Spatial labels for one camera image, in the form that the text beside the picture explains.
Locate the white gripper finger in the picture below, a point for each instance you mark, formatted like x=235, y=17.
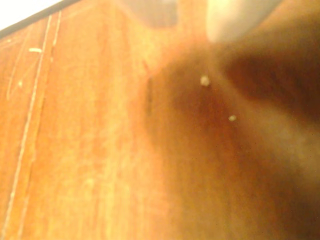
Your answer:
x=225, y=20

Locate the pale cookie crumb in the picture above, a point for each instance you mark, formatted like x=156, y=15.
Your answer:
x=232, y=118
x=204, y=80

